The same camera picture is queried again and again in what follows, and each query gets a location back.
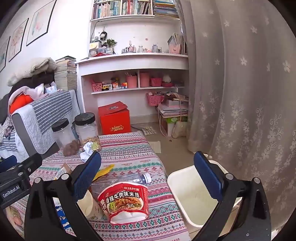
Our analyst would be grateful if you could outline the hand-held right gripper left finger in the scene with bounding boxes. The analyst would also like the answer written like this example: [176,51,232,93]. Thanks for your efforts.
[24,151,102,241]

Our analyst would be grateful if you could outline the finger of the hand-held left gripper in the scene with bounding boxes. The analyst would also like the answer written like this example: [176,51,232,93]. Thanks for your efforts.
[0,155,18,173]

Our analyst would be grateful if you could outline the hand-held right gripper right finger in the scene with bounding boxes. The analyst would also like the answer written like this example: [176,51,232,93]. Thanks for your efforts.
[192,151,271,241]

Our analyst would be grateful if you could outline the tall dark blue carton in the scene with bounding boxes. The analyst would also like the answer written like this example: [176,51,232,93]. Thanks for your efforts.
[54,162,73,180]

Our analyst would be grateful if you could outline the white plastic bin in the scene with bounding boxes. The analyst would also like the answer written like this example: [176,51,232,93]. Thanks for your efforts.
[167,159,243,229]

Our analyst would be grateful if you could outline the red instant noodle bowl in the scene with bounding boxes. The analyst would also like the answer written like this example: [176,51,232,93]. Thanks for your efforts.
[97,181,149,225]

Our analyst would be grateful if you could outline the yellow snack wrapper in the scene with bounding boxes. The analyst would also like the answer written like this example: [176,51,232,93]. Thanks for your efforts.
[92,164,115,182]

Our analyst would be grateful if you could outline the crumpled white paper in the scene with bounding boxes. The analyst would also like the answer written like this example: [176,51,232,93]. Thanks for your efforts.
[80,142,100,163]

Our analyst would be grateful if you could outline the grey sofa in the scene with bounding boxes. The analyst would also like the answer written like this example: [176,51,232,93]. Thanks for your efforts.
[0,89,81,163]

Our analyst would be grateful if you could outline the plastic jar with pale nuts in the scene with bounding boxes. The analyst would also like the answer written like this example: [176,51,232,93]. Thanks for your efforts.
[74,113,102,153]

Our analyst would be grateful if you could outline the plastic jar with brown nuts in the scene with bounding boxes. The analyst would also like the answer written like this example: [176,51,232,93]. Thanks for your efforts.
[51,118,81,157]

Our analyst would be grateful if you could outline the clear plastic bottle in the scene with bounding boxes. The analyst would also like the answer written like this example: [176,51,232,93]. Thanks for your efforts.
[91,173,152,197]

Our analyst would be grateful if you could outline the cream cloth bag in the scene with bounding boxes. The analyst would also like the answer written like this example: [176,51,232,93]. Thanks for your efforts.
[172,121,188,139]

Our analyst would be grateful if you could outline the red cardboard box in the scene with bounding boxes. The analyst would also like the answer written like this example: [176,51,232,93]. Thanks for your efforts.
[98,101,132,135]

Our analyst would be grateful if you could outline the orange garment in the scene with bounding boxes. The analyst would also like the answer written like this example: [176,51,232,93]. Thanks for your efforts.
[9,95,34,114]

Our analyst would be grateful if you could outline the green white cardboard box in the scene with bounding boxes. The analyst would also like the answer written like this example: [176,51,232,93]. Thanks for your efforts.
[159,113,188,137]

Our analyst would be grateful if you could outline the printed tile sheet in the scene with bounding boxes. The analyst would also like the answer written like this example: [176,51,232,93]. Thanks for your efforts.
[139,125,156,136]

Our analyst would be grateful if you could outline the striped quilted sofa cover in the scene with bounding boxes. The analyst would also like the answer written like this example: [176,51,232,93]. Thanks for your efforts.
[0,89,80,158]

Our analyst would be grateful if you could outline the pink garment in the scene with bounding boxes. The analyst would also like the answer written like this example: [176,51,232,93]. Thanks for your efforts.
[8,82,50,109]

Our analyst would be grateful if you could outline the pile of papers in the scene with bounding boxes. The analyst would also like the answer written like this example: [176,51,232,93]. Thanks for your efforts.
[158,93,189,116]

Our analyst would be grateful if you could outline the dark brown garment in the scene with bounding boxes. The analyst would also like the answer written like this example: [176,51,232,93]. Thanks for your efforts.
[14,72,56,90]

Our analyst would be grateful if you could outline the floral lace curtain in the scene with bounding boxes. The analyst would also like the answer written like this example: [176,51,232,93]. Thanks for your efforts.
[178,0,296,223]

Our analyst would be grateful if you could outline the colourful cube toys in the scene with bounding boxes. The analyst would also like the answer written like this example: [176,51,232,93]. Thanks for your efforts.
[112,80,127,90]

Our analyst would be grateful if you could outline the large pink mesh basket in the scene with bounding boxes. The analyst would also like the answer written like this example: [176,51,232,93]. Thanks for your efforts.
[147,93,164,106]

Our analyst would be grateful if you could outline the tall stack of books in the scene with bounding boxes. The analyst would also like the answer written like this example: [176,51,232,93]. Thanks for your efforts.
[54,56,78,92]

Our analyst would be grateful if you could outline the beige fleece blanket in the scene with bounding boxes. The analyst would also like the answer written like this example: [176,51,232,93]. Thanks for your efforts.
[7,57,58,87]

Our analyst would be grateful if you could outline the pink pencil cup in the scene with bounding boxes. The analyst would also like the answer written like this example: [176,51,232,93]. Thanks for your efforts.
[126,74,138,88]

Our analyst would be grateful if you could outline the narrow framed picture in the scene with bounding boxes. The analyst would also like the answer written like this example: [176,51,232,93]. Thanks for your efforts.
[0,37,11,73]

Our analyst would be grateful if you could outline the pink plain cup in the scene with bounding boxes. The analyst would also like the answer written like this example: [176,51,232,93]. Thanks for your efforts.
[140,72,150,87]

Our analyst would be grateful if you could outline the white shelf unit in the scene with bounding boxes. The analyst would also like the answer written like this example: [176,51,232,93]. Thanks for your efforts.
[75,0,190,121]

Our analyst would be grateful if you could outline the framed tree picture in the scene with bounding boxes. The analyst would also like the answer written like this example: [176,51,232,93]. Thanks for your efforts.
[9,18,29,62]

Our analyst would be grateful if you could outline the small potted plant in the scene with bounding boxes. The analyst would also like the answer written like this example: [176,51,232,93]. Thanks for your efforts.
[106,39,117,54]

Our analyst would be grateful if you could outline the pink file holder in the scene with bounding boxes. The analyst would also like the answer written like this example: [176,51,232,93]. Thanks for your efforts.
[168,32,187,55]

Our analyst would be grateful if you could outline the large framed picture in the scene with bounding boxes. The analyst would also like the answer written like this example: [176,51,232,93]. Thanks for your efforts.
[26,0,57,46]

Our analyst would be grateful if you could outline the row of shelf books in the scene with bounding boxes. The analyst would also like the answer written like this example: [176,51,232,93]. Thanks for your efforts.
[91,0,153,19]

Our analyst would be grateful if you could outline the flat stack of magazines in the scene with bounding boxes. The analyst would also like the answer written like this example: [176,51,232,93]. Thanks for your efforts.
[153,0,179,18]

